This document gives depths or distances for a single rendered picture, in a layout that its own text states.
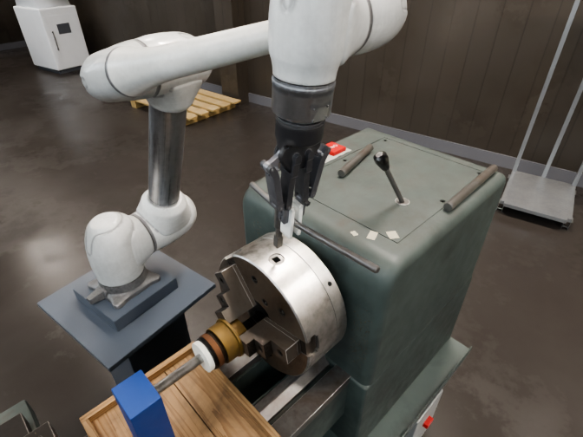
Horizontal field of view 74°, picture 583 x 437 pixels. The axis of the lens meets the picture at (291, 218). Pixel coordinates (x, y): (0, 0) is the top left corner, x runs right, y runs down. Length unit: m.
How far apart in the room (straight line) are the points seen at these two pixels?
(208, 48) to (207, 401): 0.78
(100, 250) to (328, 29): 1.02
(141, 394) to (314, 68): 0.63
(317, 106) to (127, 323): 1.07
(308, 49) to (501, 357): 2.12
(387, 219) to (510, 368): 1.61
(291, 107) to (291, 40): 0.09
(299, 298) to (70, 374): 1.76
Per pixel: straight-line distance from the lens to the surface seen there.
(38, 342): 2.62
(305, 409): 1.04
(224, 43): 0.75
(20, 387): 2.47
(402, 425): 1.43
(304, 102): 0.55
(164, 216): 1.35
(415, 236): 0.89
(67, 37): 7.98
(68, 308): 1.58
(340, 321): 0.87
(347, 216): 0.92
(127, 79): 0.86
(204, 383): 1.07
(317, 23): 0.51
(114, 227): 1.32
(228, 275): 0.87
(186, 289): 1.49
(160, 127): 1.14
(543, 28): 4.03
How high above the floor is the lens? 1.78
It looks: 35 degrees down
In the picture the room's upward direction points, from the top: straight up
